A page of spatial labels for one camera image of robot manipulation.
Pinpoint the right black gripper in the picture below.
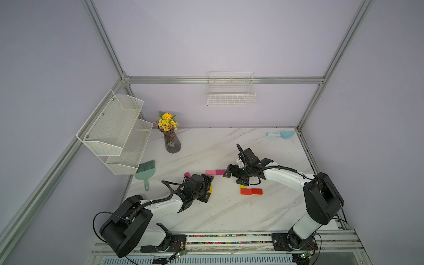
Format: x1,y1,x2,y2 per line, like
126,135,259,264
223,163,253,185

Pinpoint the light pink block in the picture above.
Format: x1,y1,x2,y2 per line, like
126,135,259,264
205,170,216,176

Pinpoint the red block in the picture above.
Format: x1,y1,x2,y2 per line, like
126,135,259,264
240,188,252,195
251,188,263,195

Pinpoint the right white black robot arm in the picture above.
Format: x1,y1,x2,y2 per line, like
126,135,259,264
223,162,345,242

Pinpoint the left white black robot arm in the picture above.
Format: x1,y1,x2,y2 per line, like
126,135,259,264
93,174,214,258

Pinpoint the dark glass vase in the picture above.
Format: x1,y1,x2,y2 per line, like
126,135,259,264
163,130,181,153

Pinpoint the teal scoop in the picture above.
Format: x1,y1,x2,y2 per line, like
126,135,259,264
266,131,295,139

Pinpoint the yellow flower bouquet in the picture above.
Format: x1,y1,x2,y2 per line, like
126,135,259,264
156,112,179,132

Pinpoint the lower white mesh shelf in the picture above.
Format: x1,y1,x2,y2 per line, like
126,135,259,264
106,119,153,175

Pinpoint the white mesh shelf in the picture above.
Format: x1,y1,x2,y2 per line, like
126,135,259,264
106,119,153,175
76,90,144,156

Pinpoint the upper white mesh shelf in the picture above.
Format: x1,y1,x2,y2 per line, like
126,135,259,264
76,90,144,156

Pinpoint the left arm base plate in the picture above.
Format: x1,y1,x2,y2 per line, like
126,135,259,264
140,234,187,253

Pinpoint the white wire wall basket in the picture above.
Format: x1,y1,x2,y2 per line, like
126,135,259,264
206,71,256,107

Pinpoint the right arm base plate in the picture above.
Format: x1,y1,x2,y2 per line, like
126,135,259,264
271,233,318,252

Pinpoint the aluminium front rail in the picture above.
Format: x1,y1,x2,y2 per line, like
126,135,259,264
89,230,365,256

